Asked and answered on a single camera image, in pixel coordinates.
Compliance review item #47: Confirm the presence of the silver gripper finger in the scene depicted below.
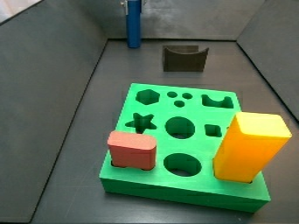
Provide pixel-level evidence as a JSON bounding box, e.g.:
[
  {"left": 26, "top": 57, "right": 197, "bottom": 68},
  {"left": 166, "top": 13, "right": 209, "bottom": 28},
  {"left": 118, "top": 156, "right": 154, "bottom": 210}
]
[{"left": 120, "top": 0, "right": 126, "bottom": 15}]

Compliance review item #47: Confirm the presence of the blue hexagonal prism block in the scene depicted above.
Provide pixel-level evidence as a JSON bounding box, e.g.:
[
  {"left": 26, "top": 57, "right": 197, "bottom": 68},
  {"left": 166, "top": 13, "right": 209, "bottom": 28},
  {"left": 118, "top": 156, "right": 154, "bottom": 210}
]
[{"left": 125, "top": 0, "right": 141, "bottom": 48}]

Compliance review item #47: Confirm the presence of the green shape sorter board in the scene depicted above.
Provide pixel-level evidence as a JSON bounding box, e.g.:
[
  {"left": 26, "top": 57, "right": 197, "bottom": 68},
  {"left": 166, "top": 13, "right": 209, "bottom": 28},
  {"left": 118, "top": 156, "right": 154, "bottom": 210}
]
[{"left": 98, "top": 83, "right": 270, "bottom": 213}]

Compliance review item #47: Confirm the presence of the black curved stand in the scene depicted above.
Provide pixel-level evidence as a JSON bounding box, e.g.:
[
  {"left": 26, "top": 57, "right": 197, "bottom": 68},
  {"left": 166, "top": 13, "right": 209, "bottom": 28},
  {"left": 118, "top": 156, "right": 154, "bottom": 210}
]
[{"left": 162, "top": 45, "right": 209, "bottom": 72}]

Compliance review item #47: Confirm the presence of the red rounded block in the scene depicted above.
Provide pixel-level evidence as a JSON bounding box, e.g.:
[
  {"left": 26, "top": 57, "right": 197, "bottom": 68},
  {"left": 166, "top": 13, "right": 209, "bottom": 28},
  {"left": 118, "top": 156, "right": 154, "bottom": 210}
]
[{"left": 106, "top": 130, "right": 156, "bottom": 171}]

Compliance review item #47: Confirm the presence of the yellow rectangular block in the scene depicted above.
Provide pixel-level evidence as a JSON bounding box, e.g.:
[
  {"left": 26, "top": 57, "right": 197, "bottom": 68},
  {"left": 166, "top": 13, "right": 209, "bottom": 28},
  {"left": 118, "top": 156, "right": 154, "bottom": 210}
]
[{"left": 212, "top": 112, "right": 292, "bottom": 183}]

